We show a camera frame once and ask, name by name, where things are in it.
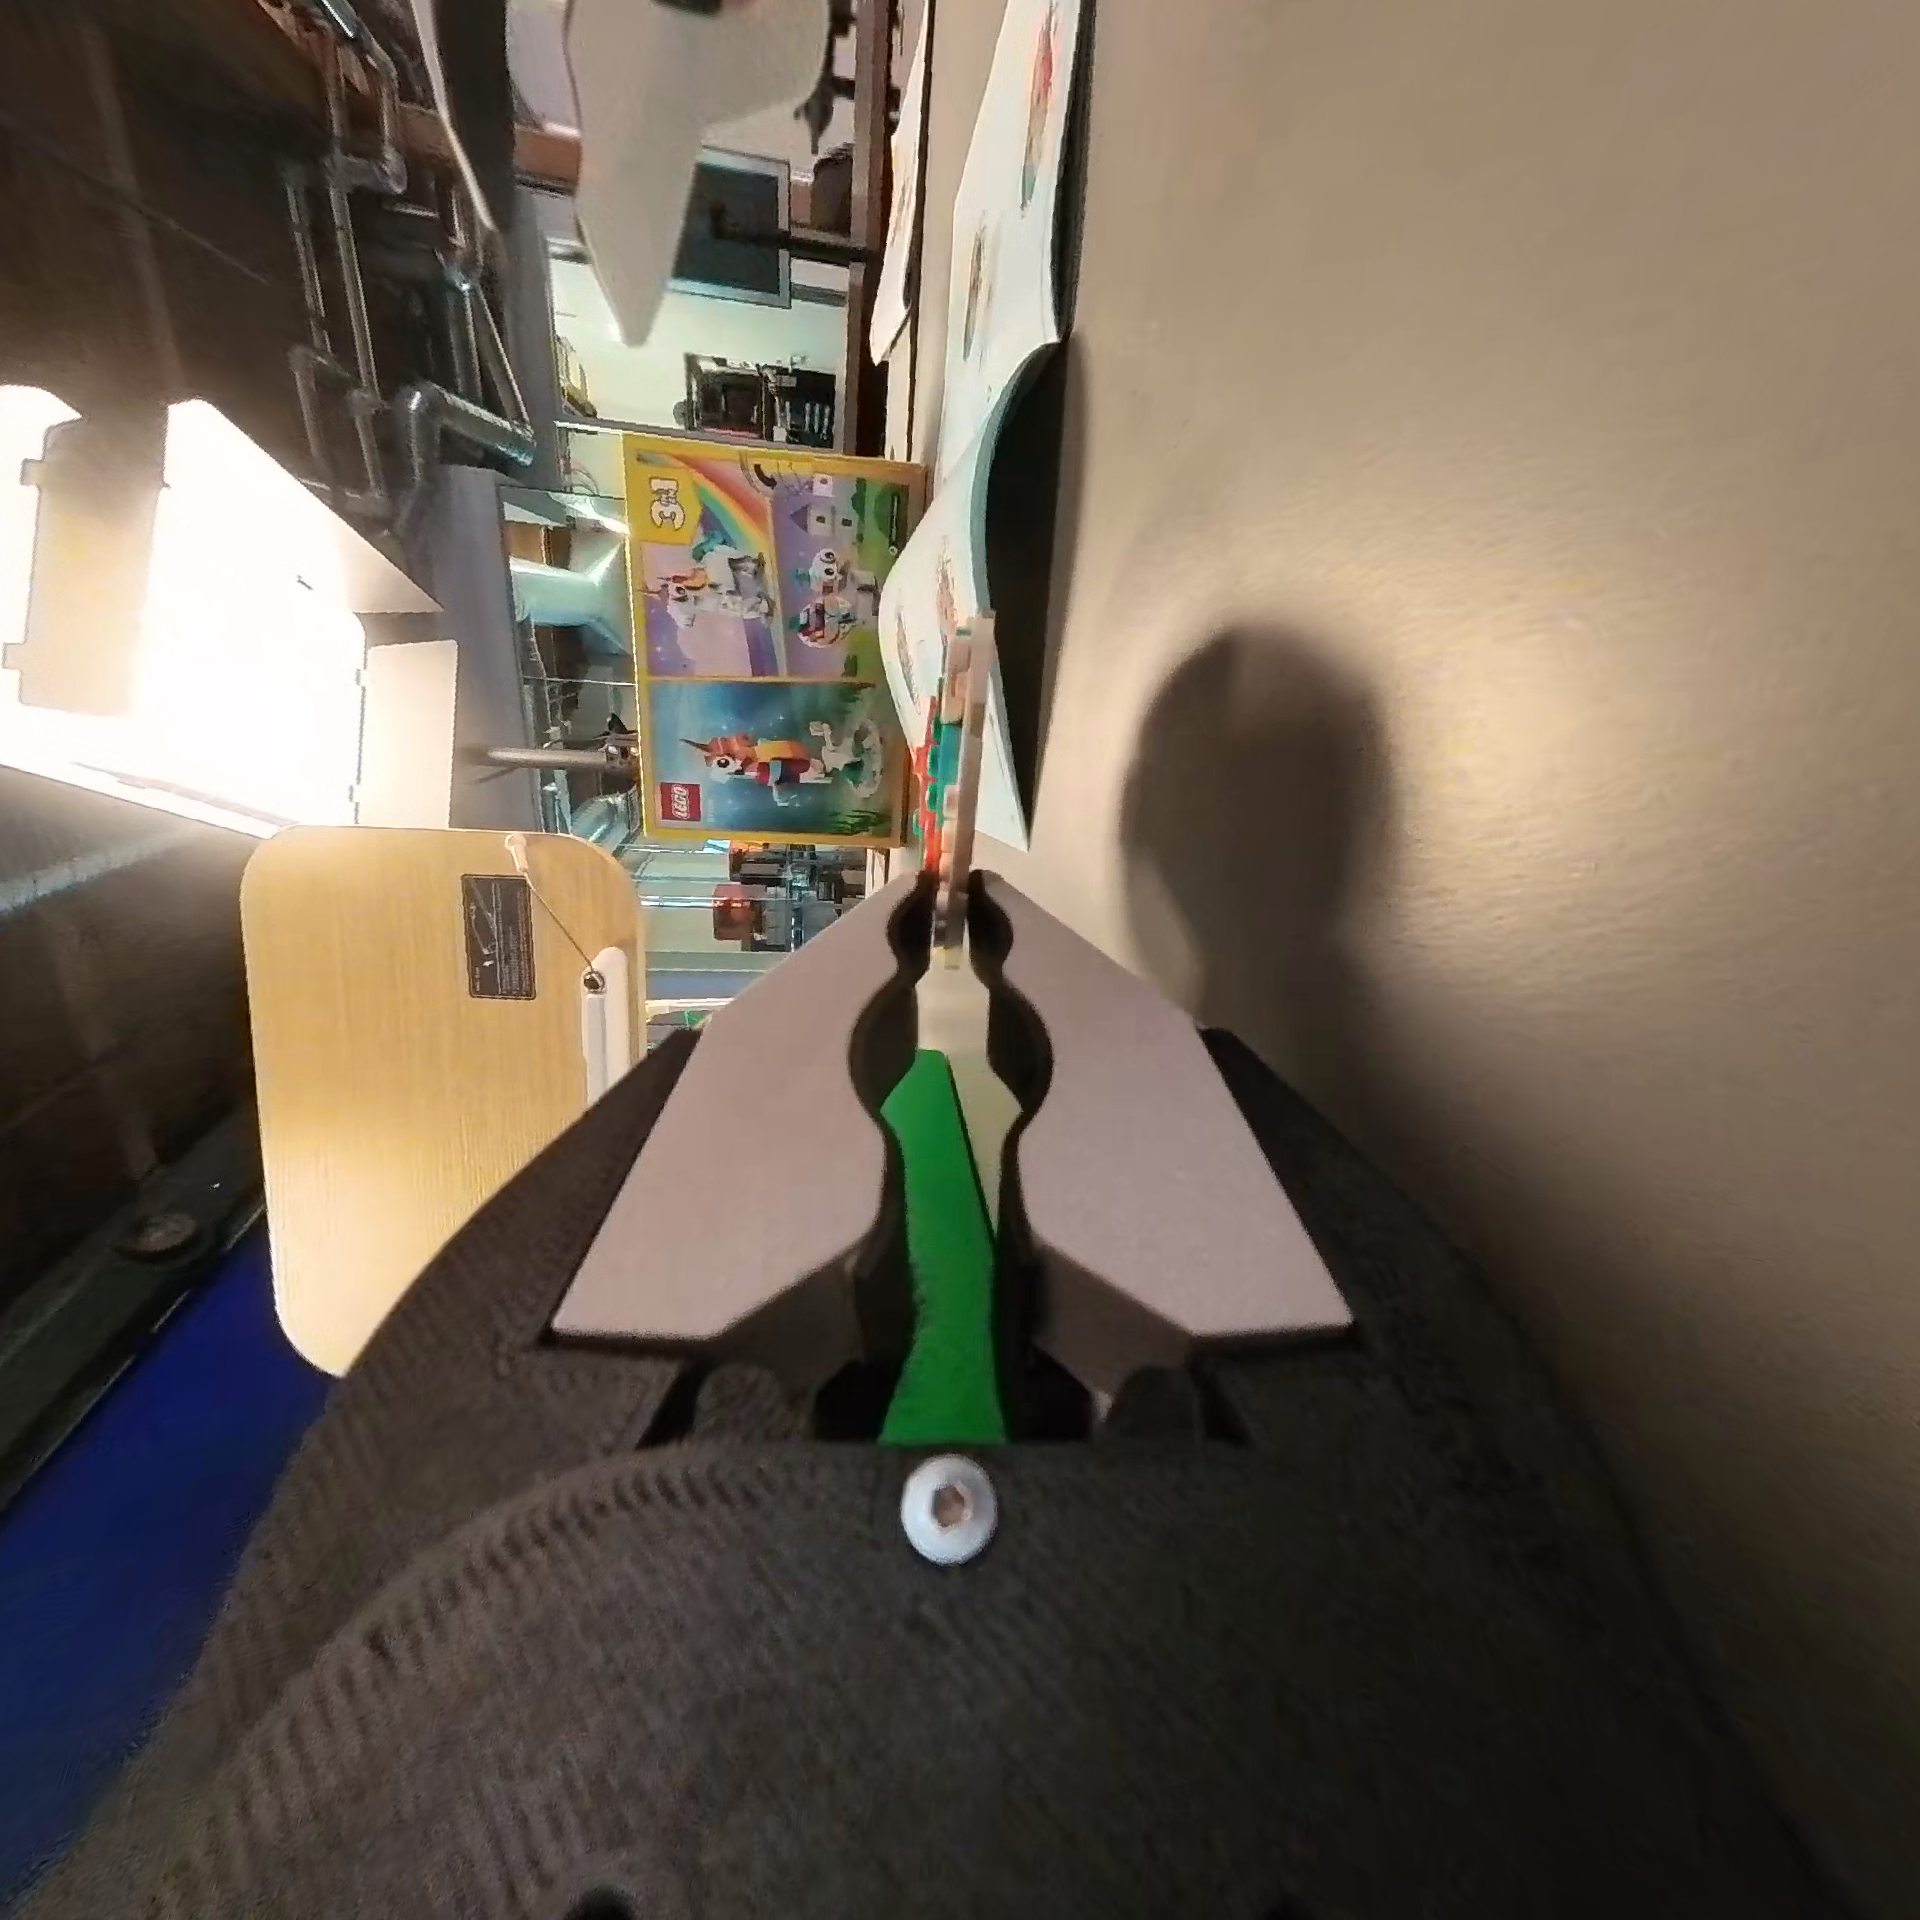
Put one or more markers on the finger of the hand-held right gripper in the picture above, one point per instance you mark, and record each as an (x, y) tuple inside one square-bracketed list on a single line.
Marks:
[(645, 135)]

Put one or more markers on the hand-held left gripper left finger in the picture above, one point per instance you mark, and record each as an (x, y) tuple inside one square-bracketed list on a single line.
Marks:
[(735, 1188)]

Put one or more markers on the open instruction booklet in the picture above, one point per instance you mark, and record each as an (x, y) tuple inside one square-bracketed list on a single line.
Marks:
[(899, 600)]

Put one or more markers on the small grey-framed monitor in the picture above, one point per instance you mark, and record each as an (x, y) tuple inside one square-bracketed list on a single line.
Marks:
[(735, 228)]

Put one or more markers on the yellow lego box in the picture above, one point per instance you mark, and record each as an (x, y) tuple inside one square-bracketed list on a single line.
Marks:
[(748, 706)]

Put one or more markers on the green plastic bin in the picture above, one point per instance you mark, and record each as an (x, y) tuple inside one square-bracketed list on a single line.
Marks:
[(940, 1276)]

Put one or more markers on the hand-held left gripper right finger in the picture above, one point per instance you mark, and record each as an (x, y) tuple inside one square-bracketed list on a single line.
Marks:
[(1188, 1200)]

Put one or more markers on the ceiling light panel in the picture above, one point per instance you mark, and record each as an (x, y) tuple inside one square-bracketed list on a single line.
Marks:
[(227, 600)]

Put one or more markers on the partly built lego model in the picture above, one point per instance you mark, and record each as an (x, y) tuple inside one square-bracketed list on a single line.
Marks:
[(971, 748)]

